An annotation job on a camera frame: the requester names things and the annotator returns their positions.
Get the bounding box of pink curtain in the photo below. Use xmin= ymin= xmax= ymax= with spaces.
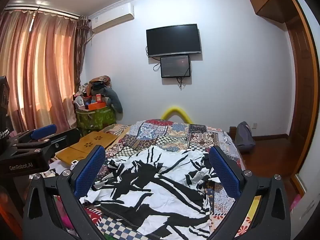
xmin=0 ymin=7 xmax=78 ymax=133

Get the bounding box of small black wall monitor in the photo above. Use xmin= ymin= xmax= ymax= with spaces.
xmin=160 ymin=54 xmax=191 ymax=78

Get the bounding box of brown patterned curtain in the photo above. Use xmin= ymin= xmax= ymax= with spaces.
xmin=73 ymin=15 xmax=91 ymax=99

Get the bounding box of grey bag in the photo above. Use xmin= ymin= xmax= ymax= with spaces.
xmin=235 ymin=121 xmax=256 ymax=153

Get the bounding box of white air conditioner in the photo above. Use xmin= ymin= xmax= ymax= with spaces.
xmin=88 ymin=2 xmax=135 ymax=34

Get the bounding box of black wall television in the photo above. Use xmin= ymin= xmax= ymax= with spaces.
xmin=146 ymin=24 xmax=202 ymax=58

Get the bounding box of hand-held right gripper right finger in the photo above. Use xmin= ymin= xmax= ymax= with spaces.
xmin=208 ymin=145 xmax=293 ymax=240

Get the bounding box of dark wooden nightstand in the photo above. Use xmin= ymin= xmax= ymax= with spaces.
xmin=228 ymin=126 xmax=238 ymax=144

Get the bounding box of yellow foam tube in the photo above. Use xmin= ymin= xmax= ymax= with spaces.
xmin=161 ymin=106 xmax=194 ymax=125

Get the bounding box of bamboo lap desk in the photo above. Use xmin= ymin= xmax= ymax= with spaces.
xmin=55 ymin=131 xmax=118 ymax=166

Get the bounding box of orange box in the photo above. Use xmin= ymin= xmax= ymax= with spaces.
xmin=88 ymin=101 xmax=107 ymax=111

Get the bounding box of pink floral sheet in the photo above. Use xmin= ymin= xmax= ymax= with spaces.
xmin=289 ymin=185 xmax=320 ymax=230

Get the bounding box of wooden overhead cabinet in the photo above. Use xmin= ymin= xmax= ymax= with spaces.
xmin=247 ymin=0 xmax=291 ymax=24

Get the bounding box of green fabric storage box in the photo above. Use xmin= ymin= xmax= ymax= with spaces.
xmin=75 ymin=104 xmax=118 ymax=137

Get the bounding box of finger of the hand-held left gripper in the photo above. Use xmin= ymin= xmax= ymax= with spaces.
xmin=12 ymin=124 xmax=58 ymax=146
xmin=37 ymin=129 xmax=82 ymax=156

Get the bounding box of black and white printed shirt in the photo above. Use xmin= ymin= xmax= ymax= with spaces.
xmin=79 ymin=146 xmax=237 ymax=240

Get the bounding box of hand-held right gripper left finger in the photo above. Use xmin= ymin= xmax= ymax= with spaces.
xmin=22 ymin=145 xmax=108 ymax=240

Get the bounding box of pile of clothes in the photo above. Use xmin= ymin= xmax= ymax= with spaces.
xmin=78 ymin=75 xmax=113 ymax=99

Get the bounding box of patchwork bedspread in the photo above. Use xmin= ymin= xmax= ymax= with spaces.
xmin=49 ymin=119 xmax=250 ymax=240

